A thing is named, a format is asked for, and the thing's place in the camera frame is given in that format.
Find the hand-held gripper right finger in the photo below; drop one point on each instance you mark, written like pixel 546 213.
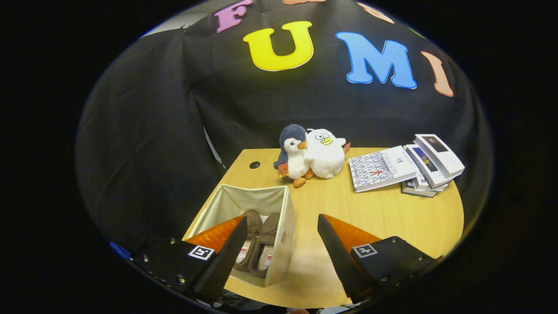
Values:
pixel 338 261

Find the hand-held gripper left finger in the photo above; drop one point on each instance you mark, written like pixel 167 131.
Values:
pixel 226 261

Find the beige fabric storage box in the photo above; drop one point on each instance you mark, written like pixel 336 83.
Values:
pixel 244 200

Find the grey white penguin plush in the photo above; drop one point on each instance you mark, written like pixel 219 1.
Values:
pixel 296 161

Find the white duck plush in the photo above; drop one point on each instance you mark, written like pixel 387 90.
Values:
pixel 327 157

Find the grey patterned cover book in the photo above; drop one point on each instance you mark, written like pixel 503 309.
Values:
pixel 379 170

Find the dark grey cover book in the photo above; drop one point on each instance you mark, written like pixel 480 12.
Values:
pixel 414 191

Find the brown fuzzy shoe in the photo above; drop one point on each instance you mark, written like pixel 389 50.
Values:
pixel 270 226
pixel 253 220

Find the white book with black print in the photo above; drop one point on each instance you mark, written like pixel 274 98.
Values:
pixel 438 188

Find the white book dark cover picture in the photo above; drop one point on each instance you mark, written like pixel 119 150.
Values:
pixel 442 155

